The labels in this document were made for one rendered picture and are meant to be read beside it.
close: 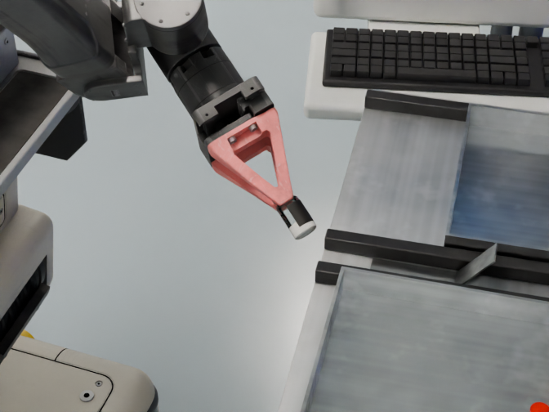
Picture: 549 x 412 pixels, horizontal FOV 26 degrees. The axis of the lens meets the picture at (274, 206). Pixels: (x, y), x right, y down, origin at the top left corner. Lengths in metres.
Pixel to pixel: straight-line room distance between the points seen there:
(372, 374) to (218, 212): 1.52
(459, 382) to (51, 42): 0.58
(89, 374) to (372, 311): 0.84
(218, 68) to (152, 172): 1.86
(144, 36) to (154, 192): 1.83
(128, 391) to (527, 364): 0.92
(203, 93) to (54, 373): 1.14
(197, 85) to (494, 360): 0.49
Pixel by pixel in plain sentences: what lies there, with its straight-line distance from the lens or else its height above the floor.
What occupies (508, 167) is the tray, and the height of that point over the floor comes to 0.88.
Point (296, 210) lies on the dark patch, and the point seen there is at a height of 1.19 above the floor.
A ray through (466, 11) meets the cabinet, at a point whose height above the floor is 0.83.
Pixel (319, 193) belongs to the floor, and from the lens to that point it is 2.82.
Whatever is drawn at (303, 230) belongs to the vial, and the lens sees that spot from 1.02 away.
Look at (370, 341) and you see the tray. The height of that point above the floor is 0.88.
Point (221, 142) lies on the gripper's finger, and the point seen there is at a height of 1.24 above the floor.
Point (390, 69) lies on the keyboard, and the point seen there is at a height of 0.83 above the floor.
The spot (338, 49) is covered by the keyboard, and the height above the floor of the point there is 0.83.
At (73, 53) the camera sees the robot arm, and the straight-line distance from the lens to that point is 1.02.
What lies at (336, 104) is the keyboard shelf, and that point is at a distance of 1.77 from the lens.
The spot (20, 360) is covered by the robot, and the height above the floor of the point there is 0.28.
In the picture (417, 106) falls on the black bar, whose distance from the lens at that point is 1.62.
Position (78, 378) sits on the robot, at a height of 0.28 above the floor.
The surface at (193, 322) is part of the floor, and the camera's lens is 2.54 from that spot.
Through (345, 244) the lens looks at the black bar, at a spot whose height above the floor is 0.89.
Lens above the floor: 1.88
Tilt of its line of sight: 42 degrees down
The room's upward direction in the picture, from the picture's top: straight up
